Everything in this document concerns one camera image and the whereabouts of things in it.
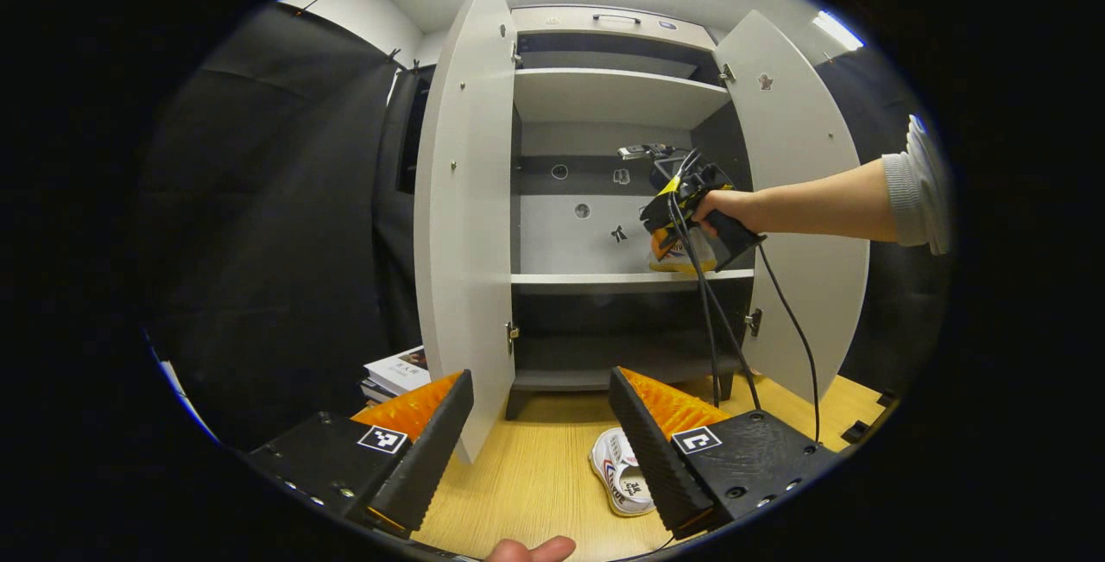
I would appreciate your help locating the white cover book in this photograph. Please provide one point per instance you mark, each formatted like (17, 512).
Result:
(399, 370)

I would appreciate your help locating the black backdrop cloth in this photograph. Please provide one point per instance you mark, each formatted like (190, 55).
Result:
(276, 225)

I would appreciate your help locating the small ceiling light panel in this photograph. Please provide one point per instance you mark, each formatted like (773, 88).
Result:
(837, 30)

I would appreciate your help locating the dark cover book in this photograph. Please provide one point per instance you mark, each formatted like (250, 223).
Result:
(373, 391)

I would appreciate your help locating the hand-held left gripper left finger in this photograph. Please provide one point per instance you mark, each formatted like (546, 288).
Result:
(432, 450)

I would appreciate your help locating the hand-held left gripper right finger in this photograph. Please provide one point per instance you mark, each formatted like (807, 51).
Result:
(652, 458)

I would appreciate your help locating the white shoe cabinet door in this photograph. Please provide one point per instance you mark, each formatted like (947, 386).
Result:
(777, 130)
(466, 243)

